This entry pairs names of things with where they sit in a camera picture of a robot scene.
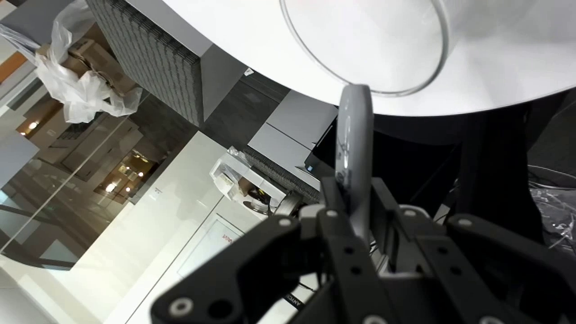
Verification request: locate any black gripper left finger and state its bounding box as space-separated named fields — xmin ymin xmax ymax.
xmin=149 ymin=176 xmax=392 ymax=324

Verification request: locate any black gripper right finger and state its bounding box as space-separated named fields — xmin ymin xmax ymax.
xmin=369 ymin=176 xmax=576 ymax=324

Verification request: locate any marker with blue cap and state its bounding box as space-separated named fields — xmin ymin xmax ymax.
xmin=333 ymin=82 xmax=374 ymax=241

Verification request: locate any clear glass cup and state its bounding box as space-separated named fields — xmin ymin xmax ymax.
xmin=277 ymin=0 xmax=452 ymax=97

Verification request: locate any white tray with clutter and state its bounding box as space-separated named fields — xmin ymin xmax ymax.
xmin=209 ymin=145 xmax=290 ymax=217

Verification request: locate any white cabinet with grey cushion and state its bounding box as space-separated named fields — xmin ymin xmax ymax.
xmin=86 ymin=0 xmax=250 ymax=127

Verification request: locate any white plastic bag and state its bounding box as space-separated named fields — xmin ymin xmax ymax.
xmin=0 ymin=0 xmax=144 ymax=126

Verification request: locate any brown cardboard box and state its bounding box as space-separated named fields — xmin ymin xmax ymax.
xmin=59 ymin=23 xmax=140 ymax=97

